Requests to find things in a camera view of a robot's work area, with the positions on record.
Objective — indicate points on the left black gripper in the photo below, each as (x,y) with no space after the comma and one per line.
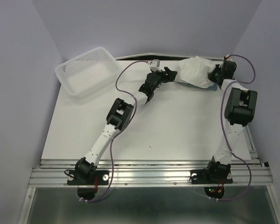
(169,77)

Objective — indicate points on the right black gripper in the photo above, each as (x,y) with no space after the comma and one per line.
(210,75)

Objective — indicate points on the white skirt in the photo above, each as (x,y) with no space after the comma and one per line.
(195,71)

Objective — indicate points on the light blue denim skirt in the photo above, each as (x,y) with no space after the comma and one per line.
(210,88)

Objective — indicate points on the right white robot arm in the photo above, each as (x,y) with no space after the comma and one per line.
(237,110)

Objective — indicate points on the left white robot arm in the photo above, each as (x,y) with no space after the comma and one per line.
(117,120)

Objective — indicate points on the white plastic basket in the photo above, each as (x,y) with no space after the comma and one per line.
(88,72)

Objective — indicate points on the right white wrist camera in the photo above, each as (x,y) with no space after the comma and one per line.
(228,58)

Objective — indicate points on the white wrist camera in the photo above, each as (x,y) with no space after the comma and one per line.
(228,58)
(154,65)

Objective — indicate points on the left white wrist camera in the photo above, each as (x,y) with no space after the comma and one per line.
(154,65)

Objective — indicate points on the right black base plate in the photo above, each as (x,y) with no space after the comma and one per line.
(214,186)

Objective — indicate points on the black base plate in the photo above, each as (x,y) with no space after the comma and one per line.
(214,186)
(87,187)

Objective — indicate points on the aluminium frame rail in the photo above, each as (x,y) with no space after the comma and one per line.
(151,162)

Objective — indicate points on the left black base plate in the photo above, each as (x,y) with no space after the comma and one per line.
(87,187)

